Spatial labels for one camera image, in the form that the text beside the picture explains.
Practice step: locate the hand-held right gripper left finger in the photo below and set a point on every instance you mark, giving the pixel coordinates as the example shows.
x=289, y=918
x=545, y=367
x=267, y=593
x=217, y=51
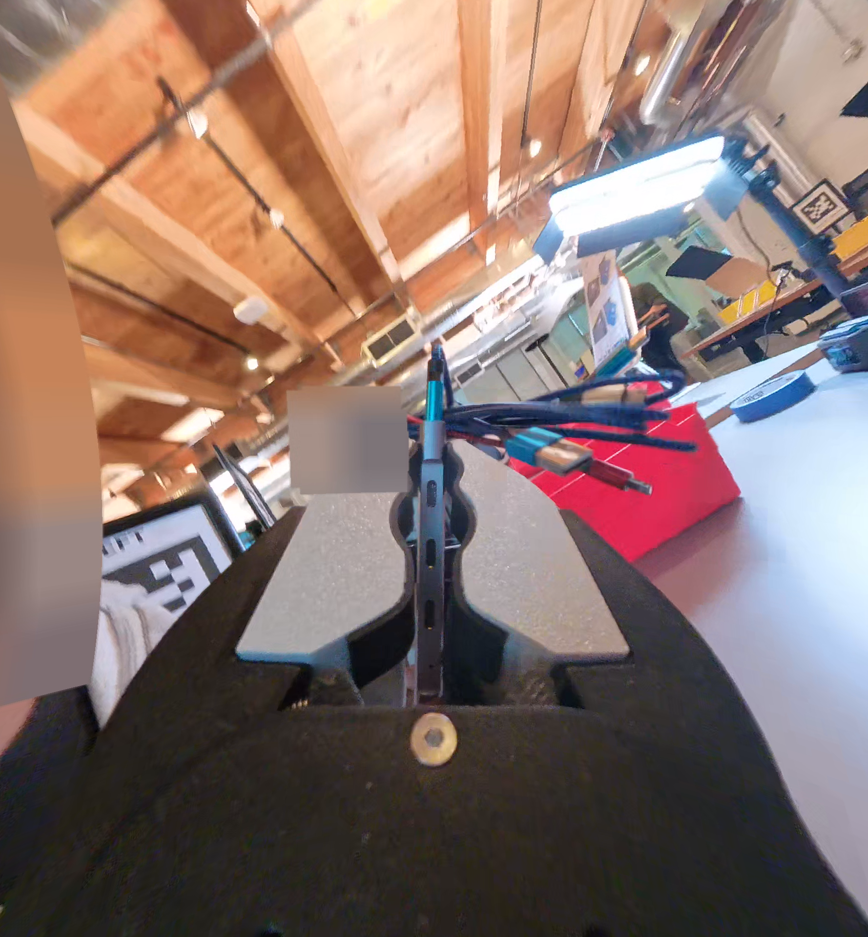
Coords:
x=324, y=578

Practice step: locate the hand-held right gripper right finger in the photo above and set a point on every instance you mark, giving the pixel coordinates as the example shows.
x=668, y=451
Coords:
x=536, y=571

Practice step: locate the grey usb hub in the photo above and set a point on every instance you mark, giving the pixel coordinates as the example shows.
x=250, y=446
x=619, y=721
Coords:
x=431, y=512

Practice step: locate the red plastic bin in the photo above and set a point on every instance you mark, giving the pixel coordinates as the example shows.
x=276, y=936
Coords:
x=668, y=498

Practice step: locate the blue tape roll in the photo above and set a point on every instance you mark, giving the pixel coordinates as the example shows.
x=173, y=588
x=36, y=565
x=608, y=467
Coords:
x=771, y=395

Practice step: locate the wooden workbench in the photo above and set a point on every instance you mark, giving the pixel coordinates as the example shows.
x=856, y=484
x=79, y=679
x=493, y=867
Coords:
x=793, y=293

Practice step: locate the bright light panel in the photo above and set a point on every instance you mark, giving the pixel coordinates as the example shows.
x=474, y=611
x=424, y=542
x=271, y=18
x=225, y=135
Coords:
x=639, y=194

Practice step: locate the black electronic device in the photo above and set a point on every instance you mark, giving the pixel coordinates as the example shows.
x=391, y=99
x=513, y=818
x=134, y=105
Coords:
x=862, y=344

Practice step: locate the black light stand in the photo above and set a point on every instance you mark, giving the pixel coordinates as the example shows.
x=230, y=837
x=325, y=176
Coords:
x=807, y=234

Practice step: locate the black white marker tag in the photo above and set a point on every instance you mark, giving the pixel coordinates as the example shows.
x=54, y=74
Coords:
x=822, y=206

